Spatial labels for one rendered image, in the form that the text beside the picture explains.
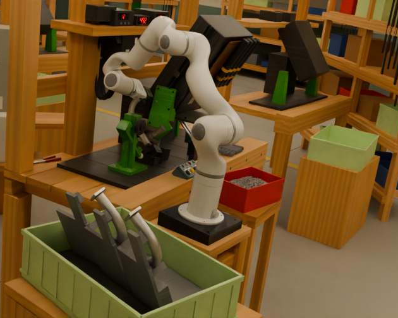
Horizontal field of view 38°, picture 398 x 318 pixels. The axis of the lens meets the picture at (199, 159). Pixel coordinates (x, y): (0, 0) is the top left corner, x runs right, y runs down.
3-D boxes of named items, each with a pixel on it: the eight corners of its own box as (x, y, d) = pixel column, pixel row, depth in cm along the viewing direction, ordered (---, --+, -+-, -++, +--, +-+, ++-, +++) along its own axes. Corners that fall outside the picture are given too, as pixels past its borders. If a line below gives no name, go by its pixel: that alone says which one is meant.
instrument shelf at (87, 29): (189, 33, 339) (190, 26, 338) (92, 36, 262) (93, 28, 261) (153, 26, 349) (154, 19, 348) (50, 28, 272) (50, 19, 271)
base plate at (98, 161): (234, 146, 351) (234, 142, 351) (129, 191, 257) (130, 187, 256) (174, 129, 369) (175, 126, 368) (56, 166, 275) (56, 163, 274)
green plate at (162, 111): (173, 132, 298) (183, 92, 296) (165, 130, 290) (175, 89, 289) (154, 127, 302) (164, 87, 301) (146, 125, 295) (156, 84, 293)
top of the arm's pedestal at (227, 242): (250, 236, 245) (251, 228, 244) (208, 260, 219) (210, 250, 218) (189, 212, 261) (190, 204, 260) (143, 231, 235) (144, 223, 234)
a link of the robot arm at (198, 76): (206, 151, 226) (233, 148, 237) (227, 138, 218) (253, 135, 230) (163, 40, 237) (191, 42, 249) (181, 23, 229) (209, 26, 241)
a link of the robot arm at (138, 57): (128, 23, 250) (96, 69, 268) (146, 51, 246) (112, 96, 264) (143, 23, 257) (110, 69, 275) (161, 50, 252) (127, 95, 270)
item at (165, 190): (265, 164, 366) (268, 142, 362) (127, 242, 238) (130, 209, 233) (244, 159, 372) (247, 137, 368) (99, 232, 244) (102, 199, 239)
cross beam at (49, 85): (170, 77, 374) (172, 63, 372) (22, 100, 263) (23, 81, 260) (163, 75, 376) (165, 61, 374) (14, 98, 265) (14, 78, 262)
